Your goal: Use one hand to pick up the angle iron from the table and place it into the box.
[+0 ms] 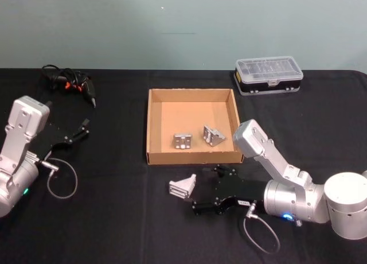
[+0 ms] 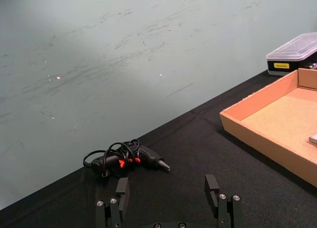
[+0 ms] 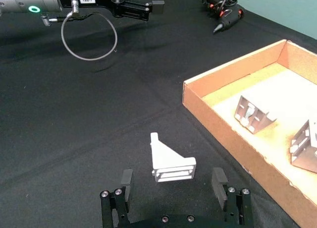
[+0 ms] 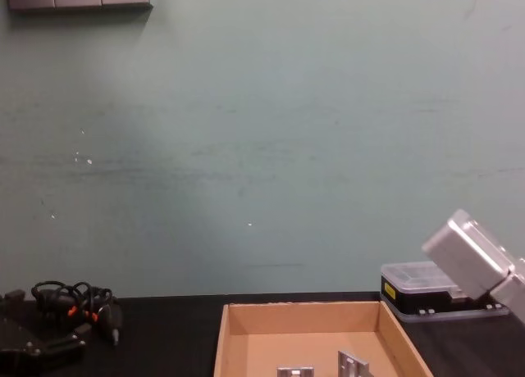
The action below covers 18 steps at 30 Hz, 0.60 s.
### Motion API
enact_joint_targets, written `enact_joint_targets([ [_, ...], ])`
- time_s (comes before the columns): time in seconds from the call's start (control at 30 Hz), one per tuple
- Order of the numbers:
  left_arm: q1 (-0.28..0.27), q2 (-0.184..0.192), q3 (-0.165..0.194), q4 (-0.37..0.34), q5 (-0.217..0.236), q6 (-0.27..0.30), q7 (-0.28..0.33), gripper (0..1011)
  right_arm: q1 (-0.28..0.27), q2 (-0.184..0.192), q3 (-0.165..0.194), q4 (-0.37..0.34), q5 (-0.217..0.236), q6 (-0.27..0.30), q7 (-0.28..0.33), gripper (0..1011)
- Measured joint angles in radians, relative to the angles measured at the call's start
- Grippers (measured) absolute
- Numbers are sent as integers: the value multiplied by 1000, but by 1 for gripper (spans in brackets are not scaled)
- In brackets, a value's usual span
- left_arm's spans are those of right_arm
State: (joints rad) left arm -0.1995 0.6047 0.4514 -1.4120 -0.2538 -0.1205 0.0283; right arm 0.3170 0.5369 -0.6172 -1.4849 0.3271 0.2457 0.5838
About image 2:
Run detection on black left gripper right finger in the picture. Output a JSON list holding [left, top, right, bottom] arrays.
[[204, 174, 244, 228]]

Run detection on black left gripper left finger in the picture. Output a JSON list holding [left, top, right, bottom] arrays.
[[95, 177, 130, 228]]

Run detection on black table cloth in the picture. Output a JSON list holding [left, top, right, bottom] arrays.
[[0, 69, 317, 228]]

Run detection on shallow brown cardboard tray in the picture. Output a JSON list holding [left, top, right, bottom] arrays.
[[219, 67, 317, 188]]

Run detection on clear plastic case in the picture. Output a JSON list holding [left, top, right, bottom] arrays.
[[265, 32, 317, 76]]

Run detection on black corded tool orange parts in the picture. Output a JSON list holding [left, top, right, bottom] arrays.
[[83, 139, 171, 178]]

